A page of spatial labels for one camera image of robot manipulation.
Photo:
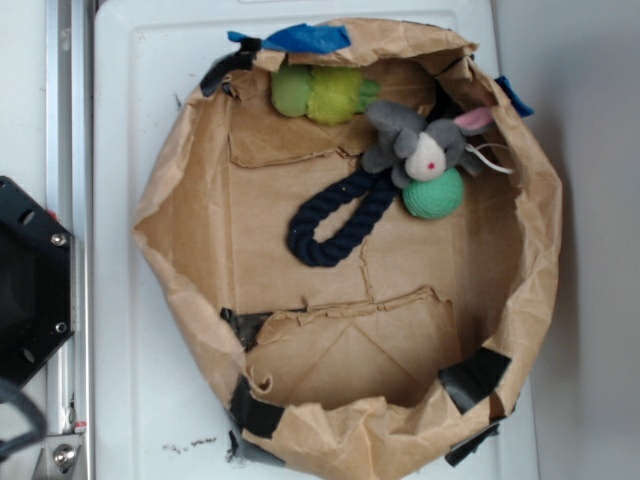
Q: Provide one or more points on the aluminium frame rail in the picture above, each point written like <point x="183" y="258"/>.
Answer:
<point x="69" y="449"/>

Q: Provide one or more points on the blue tape piece top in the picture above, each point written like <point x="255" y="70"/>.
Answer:
<point x="301" y="38"/>

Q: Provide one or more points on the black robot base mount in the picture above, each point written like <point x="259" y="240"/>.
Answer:
<point x="36" y="284"/>

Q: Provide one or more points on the navy blue rope toy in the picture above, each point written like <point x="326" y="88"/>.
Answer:
<point x="374" y="193"/>

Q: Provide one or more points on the brown paper bag bin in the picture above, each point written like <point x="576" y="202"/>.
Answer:
<point x="423" y="337"/>

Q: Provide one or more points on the blue tape piece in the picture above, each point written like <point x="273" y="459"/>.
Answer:
<point x="301" y="38"/>
<point x="521" y="107"/>

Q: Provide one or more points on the green plush animal toy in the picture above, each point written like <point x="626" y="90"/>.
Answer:
<point x="324" y="94"/>

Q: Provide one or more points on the green textured ball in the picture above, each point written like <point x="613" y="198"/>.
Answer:
<point x="434" y="199"/>

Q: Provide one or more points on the grey plush mouse toy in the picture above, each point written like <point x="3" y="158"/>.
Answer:
<point x="415" y="149"/>

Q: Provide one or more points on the blue tape piece right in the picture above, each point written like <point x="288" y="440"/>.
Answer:
<point x="521" y="107"/>

